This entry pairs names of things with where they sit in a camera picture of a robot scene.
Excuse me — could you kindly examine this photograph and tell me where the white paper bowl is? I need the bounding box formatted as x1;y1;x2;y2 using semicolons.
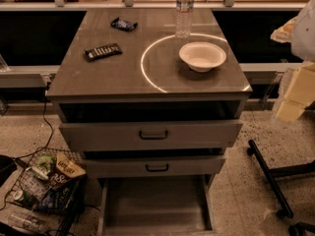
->
179;42;226;73

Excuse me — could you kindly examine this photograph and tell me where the black chocolate bar wrapper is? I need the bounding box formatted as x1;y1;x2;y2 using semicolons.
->
84;43;122;62

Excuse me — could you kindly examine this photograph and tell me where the black power cable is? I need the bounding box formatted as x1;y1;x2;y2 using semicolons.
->
0;82;55;211

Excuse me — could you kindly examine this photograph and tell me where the clear plastic water bottle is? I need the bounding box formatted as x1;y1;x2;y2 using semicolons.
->
175;0;194;38

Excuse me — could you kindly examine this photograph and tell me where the black wire basket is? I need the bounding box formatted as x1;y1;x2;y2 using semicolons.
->
6;148;86;236

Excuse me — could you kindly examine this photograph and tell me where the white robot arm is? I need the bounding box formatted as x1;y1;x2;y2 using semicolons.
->
271;0;315;122

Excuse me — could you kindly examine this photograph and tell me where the green snack bag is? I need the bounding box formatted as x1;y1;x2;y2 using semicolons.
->
36;154;56;176

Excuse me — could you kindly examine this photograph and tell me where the black chair base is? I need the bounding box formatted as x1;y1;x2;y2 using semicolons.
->
247;140;315;236

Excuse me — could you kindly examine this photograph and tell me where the grey drawer cabinet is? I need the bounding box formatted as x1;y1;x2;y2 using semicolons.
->
45;7;254;236

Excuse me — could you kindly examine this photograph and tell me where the green can in basket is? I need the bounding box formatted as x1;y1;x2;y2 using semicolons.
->
13;190;36;208

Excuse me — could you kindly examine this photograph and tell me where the tan chip bag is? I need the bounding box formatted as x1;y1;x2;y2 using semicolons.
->
56;152;86;178

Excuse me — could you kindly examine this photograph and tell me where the plastic bottle on floor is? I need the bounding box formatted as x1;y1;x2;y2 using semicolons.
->
8;212;46;233

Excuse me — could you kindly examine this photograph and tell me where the dark blue snack packet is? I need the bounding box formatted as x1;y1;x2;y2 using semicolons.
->
110;18;138;31

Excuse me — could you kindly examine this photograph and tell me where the grey drawer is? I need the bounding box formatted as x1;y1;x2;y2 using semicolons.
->
84;155;225;178
96;176;214;236
60;120;242;151

